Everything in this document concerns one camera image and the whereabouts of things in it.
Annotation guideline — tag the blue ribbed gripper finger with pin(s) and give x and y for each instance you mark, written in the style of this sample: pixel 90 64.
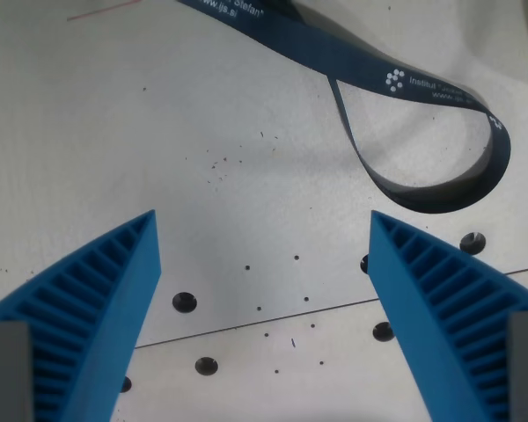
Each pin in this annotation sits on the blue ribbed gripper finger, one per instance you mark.
pixel 440 316
pixel 92 316

